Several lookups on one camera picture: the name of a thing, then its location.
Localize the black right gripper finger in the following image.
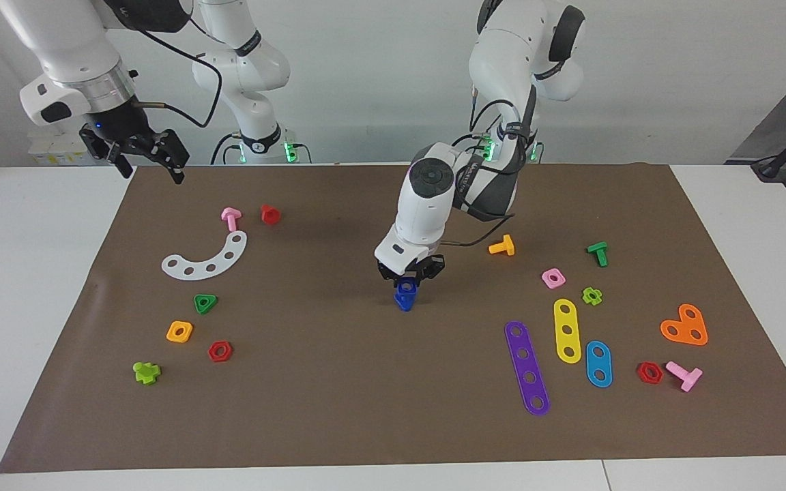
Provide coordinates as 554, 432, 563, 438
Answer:
147, 128, 190, 185
80, 125, 133, 179

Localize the white box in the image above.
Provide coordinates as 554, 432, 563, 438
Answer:
28, 132, 97, 165

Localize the brown paper table mat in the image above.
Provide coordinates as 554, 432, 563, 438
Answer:
0, 164, 786, 473

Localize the white curved perforated strip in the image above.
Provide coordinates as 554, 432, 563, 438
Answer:
161, 230, 248, 281

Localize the purple four-hole strip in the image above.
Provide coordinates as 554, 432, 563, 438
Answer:
504, 321, 551, 417

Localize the yellow three-hole strip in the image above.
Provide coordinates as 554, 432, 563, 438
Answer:
553, 299, 582, 364

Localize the blue two-hole strip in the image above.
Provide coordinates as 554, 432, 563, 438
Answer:
585, 340, 613, 389

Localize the orange heart-shaped plate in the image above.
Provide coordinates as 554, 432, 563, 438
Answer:
660, 303, 709, 346

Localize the black base cable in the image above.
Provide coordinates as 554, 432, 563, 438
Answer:
210, 133, 241, 165

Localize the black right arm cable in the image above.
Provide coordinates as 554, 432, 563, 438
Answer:
141, 20, 223, 130

